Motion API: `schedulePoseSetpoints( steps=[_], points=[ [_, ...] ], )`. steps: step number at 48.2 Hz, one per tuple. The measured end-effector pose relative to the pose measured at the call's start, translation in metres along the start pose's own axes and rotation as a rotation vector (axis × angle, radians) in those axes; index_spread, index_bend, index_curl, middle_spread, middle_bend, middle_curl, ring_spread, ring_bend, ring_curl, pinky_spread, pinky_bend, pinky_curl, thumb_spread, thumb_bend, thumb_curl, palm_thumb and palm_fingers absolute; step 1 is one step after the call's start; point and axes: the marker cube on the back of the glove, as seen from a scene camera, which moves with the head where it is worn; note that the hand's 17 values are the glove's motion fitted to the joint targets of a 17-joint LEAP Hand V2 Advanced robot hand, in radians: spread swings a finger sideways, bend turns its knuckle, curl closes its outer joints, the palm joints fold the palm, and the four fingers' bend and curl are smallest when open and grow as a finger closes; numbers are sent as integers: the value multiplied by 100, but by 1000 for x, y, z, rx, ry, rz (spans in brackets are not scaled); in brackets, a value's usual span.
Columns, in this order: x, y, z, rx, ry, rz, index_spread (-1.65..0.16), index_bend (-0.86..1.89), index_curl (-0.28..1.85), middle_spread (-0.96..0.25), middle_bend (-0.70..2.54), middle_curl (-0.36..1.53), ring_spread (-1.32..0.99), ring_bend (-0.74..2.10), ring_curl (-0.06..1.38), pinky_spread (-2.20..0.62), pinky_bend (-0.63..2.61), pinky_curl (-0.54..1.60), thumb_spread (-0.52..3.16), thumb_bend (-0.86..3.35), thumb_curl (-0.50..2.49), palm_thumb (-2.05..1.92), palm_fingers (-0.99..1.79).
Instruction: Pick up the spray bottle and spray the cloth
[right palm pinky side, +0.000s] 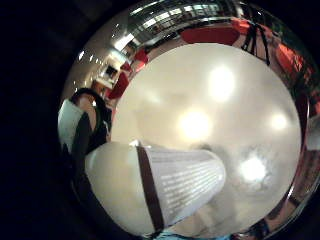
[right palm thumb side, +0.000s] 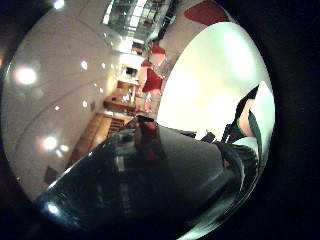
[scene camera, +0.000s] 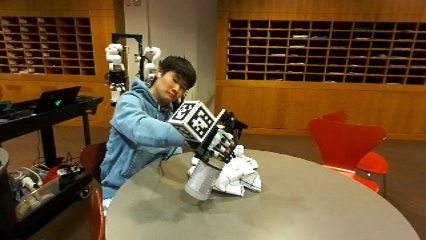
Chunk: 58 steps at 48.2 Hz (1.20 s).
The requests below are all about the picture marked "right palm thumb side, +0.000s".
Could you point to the dark glossy bottle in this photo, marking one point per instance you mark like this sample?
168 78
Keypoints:
146 186

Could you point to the small red hanging lamp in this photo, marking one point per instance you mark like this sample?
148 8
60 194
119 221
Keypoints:
146 63
157 49

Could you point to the large red hanging lamp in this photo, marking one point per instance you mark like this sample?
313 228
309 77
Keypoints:
206 12

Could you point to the wooden shelf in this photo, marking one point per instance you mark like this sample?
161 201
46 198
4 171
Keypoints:
119 104

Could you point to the wooden counter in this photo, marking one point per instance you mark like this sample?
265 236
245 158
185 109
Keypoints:
93 136

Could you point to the glass skylight window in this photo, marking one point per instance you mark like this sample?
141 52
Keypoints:
136 16

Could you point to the round ceiling light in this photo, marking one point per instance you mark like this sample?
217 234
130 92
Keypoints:
49 143
25 76

